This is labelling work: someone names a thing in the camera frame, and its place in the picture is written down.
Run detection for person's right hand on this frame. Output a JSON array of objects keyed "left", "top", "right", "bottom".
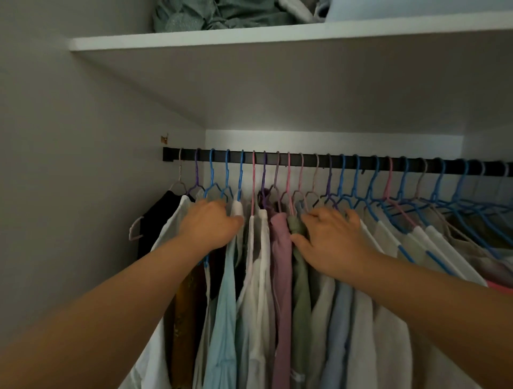
[{"left": 289, "top": 206, "right": 379, "bottom": 281}]

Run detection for person's left hand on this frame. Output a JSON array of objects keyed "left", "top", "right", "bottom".
[{"left": 176, "top": 199, "right": 245, "bottom": 257}]

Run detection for black sheer top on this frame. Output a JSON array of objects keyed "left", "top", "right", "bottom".
[{"left": 128, "top": 190, "right": 185, "bottom": 261}]

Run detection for beige plastic hanger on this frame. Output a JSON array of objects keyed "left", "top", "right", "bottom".
[
  {"left": 168, "top": 149, "right": 189, "bottom": 195},
  {"left": 413, "top": 158, "right": 481, "bottom": 249},
  {"left": 291, "top": 153, "right": 312, "bottom": 215},
  {"left": 305, "top": 153, "right": 328, "bottom": 209}
]

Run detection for white floral blouse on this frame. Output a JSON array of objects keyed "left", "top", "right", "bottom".
[{"left": 246, "top": 208, "right": 275, "bottom": 389}]

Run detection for mauve pink shorts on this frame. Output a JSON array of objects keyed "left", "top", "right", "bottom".
[{"left": 269, "top": 212, "right": 294, "bottom": 389}]

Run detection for green shorts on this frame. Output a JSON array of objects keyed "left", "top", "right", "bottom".
[{"left": 286, "top": 216, "right": 313, "bottom": 389}]

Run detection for mauve grey plastic hanger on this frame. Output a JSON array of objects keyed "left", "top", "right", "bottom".
[{"left": 267, "top": 151, "right": 285, "bottom": 213}]

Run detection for white wardrobe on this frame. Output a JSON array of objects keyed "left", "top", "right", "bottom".
[{"left": 0, "top": 0, "right": 513, "bottom": 389}]

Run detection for person's left forearm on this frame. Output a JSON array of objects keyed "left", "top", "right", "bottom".
[{"left": 0, "top": 236, "right": 209, "bottom": 389}]

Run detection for person's right forearm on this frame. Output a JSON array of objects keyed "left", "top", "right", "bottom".
[{"left": 344, "top": 250, "right": 513, "bottom": 389}]

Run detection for white folded cloth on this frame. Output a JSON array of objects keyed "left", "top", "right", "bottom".
[{"left": 276, "top": 0, "right": 331, "bottom": 24}]

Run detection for black clothes rail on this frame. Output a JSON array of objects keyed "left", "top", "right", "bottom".
[{"left": 162, "top": 147, "right": 513, "bottom": 177}]

